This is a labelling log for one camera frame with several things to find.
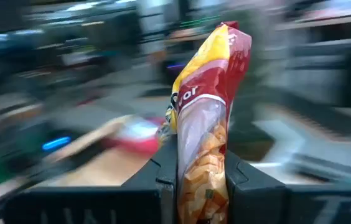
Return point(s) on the red beef noodle pack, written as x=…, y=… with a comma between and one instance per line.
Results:
x=206, y=109

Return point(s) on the black device with blue light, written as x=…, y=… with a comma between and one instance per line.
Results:
x=55, y=143

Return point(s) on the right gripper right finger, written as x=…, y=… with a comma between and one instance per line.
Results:
x=250, y=193

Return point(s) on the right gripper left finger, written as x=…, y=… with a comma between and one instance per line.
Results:
x=163, y=174

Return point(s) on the pink plastic bin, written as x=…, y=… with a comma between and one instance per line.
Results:
x=138, y=140

